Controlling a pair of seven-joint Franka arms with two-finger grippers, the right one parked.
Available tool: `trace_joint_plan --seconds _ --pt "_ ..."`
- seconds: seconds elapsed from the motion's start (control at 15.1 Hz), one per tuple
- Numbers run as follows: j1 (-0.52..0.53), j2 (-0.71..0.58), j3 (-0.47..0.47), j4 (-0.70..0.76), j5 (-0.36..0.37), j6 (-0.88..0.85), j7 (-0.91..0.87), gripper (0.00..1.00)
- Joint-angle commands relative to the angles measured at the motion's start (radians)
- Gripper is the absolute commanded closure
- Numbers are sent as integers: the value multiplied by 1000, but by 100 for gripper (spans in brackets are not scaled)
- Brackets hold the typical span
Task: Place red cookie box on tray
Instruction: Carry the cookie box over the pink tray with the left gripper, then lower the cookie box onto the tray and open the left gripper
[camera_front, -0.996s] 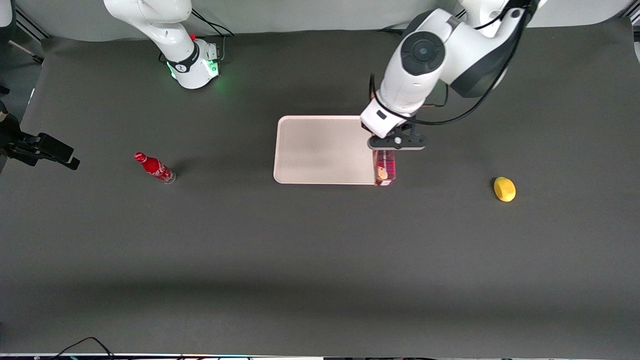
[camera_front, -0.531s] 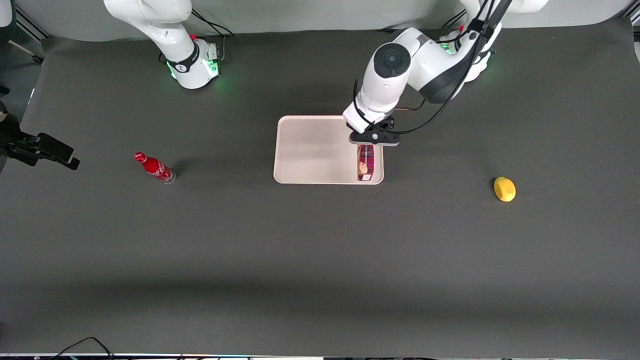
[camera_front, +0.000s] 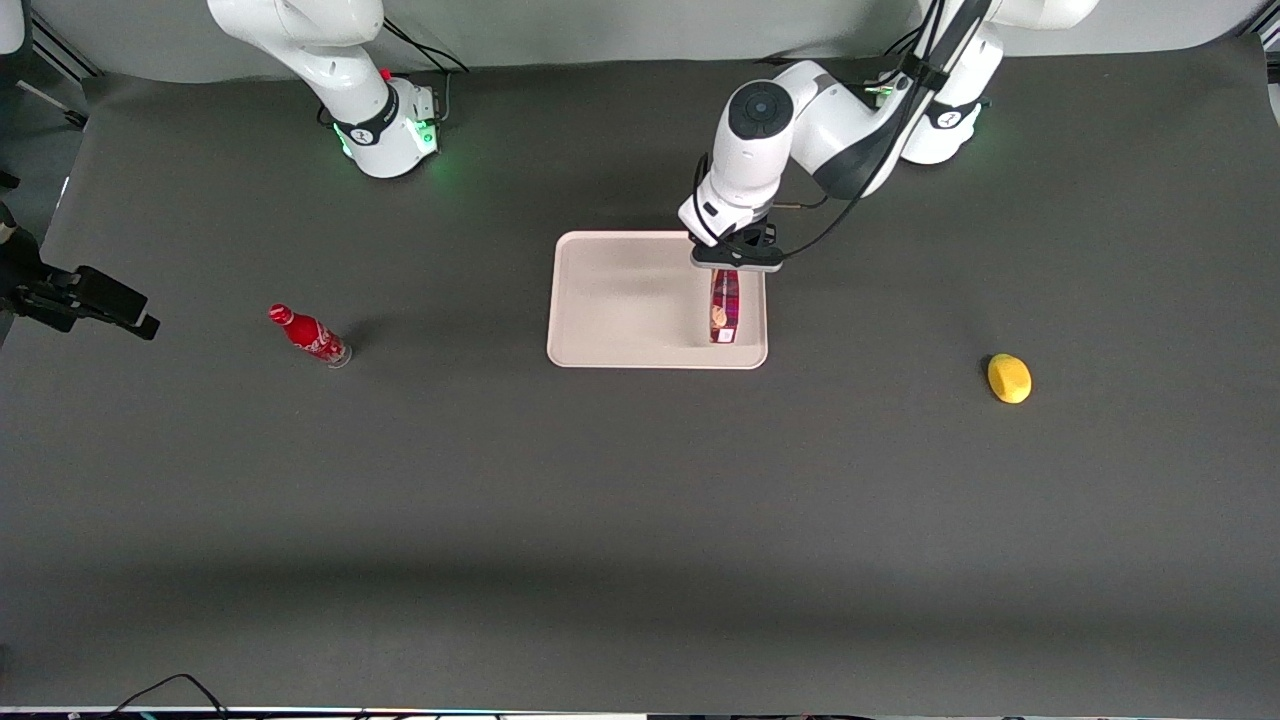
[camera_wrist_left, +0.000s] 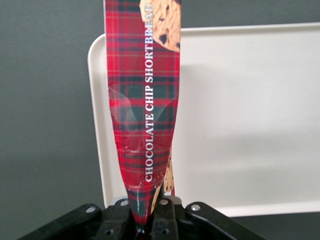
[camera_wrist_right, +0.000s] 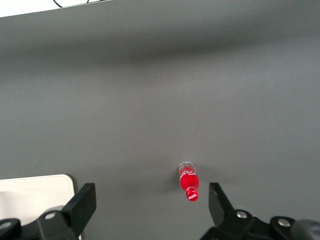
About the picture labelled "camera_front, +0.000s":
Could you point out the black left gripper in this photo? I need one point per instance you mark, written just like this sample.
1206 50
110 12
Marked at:
757 236

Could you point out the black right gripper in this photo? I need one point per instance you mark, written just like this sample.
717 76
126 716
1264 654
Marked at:
26 254

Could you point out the red cookie box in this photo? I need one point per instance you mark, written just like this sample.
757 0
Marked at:
724 310

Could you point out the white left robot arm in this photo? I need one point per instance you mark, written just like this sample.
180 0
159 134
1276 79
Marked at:
760 160

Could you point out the pink rectangular plastic tray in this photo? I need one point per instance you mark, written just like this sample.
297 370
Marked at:
620 300

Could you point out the red cola bottle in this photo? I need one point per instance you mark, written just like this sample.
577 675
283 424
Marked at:
305 332

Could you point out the dark grey table mat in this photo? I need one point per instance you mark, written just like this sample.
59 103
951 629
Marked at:
640 500

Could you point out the yellow lemon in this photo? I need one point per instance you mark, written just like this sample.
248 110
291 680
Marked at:
1010 380

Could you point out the white rounded object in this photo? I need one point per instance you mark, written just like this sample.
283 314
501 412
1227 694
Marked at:
10 25

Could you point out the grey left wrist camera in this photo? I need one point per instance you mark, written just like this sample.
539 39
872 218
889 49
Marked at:
740 262

